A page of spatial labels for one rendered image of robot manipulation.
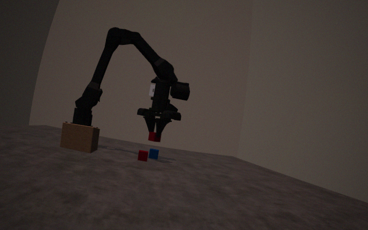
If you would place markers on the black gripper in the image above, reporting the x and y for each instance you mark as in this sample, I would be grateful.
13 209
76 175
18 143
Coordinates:
158 109

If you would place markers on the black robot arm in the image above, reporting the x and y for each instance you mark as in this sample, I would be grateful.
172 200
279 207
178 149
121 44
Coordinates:
165 79

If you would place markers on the blue cube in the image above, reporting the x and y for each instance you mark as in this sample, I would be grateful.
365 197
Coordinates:
153 153

